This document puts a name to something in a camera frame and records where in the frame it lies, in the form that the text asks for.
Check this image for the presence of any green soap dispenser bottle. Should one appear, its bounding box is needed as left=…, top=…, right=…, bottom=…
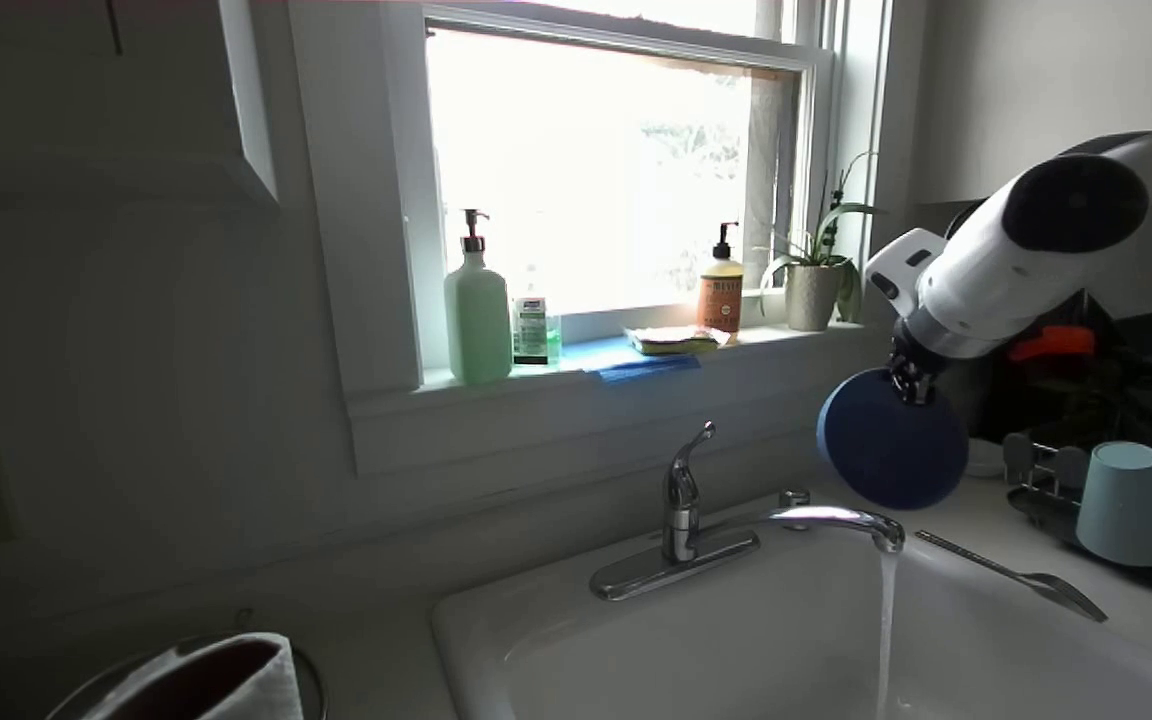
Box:
left=444, top=206, right=511, bottom=382

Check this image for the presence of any small green bottle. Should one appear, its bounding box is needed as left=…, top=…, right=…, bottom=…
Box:
left=511, top=294, right=548, bottom=362

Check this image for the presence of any chrome faucet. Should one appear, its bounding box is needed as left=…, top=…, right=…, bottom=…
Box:
left=589, top=421, right=902, bottom=599

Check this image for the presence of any orange soap dispenser bottle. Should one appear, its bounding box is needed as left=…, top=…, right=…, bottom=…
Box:
left=697, top=218, right=743, bottom=330

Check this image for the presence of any potted orchid plant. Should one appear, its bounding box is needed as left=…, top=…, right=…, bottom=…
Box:
left=772, top=152, right=871, bottom=330

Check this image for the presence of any light blue cup left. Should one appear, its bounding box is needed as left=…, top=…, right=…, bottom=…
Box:
left=1077, top=438, right=1152, bottom=569

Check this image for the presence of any white kitchen sink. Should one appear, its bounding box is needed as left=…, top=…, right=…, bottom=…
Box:
left=431, top=526, right=1152, bottom=720

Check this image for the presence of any blue cloth on sill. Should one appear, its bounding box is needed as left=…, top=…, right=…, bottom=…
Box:
left=560, top=334, right=697, bottom=382

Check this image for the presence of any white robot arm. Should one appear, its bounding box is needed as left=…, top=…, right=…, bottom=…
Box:
left=865, top=133, right=1152, bottom=403

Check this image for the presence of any yellow sponge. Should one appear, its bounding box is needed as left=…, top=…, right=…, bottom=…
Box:
left=624, top=326, right=727, bottom=355

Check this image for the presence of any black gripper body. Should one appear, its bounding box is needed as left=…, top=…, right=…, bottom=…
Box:
left=886, top=330, right=943, bottom=403

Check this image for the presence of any black dish drying rack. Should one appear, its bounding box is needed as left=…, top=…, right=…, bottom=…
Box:
left=1002, top=431, right=1152, bottom=585

